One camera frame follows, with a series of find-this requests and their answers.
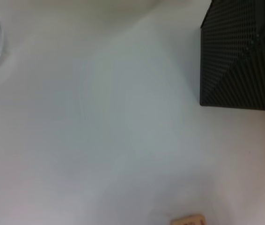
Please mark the tan eraser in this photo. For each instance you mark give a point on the tan eraser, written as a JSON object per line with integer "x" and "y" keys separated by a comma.
{"x": 188, "y": 220}

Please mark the black mesh pen holder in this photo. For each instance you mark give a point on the black mesh pen holder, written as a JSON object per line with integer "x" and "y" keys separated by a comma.
{"x": 235, "y": 58}

